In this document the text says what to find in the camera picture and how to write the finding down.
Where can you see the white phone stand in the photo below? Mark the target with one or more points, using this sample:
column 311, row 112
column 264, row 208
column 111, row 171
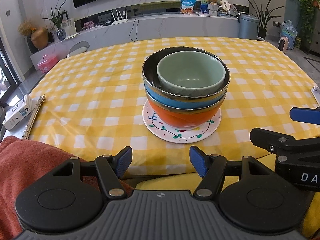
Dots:
column 315, row 91

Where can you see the blue water bottle bag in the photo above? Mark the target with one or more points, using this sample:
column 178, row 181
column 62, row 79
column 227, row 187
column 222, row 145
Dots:
column 288, row 30

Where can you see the green ceramic bowl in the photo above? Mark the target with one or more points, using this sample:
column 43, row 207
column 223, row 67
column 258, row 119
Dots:
column 191, row 73

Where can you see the white tv console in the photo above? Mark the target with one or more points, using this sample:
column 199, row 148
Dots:
column 145, row 28

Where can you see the blue glass vase plant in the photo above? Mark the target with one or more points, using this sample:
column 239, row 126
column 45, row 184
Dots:
column 56, row 17

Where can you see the white fruity painted plate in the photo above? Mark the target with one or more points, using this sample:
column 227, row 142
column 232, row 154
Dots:
column 180, row 136

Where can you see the grey blue trash bin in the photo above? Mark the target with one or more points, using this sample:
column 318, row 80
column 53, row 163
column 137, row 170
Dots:
column 248, row 27

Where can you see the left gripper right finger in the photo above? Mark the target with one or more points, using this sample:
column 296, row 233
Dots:
column 212, row 169

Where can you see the red orange cloth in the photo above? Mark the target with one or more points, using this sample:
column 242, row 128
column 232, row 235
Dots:
column 22, row 163

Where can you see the pink plastic box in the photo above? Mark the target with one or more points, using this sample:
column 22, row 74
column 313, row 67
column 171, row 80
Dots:
column 47, row 63

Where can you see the brown ceramic vase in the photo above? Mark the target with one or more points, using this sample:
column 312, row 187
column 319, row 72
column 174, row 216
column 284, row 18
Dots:
column 39, row 38

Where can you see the potted snake plant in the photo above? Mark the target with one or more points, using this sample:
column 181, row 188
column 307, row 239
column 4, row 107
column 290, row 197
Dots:
column 264, row 15

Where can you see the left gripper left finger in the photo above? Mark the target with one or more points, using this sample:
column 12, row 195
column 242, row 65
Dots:
column 108, row 170

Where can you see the pink small heater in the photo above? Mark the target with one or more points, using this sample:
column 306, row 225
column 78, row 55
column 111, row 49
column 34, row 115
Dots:
column 283, row 44

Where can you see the white cardboard box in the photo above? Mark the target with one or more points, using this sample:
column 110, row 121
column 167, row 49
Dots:
column 18, row 112

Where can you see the grey round stool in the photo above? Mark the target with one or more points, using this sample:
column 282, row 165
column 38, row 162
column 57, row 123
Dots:
column 78, row 48

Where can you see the yellow checkered tablecloth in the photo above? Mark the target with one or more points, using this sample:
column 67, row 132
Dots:
column 94, row 102

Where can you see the white wifi router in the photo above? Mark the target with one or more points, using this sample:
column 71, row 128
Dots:
column 119, row 17

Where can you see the blue snack bag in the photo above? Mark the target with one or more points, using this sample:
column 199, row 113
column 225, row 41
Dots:
column 187, row 7

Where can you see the blue steel bowl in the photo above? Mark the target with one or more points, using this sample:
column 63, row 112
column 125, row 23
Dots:
column 152, row 85

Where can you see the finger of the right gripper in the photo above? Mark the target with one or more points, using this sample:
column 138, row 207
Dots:
column 306, row 114
column 286, row 145

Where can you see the orange steel bowl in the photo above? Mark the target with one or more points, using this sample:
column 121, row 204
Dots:
column 184, row 118

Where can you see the gold binder ring strip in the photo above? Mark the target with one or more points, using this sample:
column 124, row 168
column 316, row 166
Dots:
column 34, row 113

